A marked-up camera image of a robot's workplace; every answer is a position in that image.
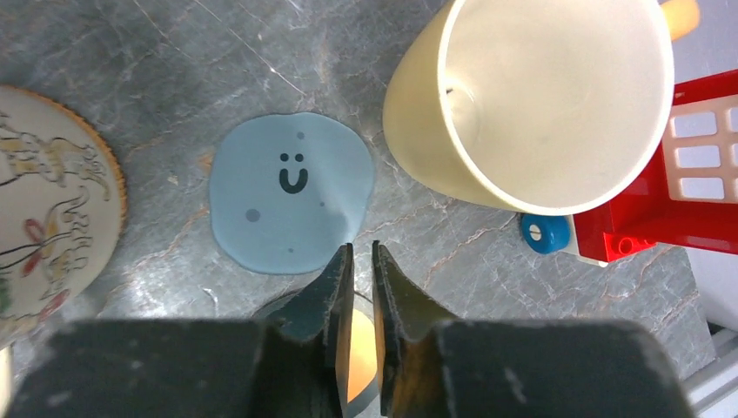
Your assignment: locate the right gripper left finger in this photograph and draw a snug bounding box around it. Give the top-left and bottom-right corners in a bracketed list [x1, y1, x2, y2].
[7, 244, 353, 417]

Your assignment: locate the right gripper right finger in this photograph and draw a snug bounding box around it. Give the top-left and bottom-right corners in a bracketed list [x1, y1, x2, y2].
[372, 242, 694, 417]

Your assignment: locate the black yellow round coaster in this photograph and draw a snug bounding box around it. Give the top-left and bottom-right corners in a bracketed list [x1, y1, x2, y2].
[252, 290, 380, 417]

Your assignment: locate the blue round coaster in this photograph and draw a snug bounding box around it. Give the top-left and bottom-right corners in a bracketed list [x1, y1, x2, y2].
[209, 112, 375, 275]

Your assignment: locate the yellow cream mug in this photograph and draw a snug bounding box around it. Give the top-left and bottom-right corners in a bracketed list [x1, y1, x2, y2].
[383, 1, 700, 216]

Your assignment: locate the green mug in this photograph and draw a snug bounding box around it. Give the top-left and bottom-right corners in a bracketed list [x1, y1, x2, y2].
[1, 85, 127, 347]

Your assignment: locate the woven coaster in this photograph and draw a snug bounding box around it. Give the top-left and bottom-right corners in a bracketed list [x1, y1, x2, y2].
[1, 85, 126, 267]

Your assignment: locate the red yellow block toy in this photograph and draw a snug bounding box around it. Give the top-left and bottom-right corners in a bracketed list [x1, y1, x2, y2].
[520, 70, 737, 266]

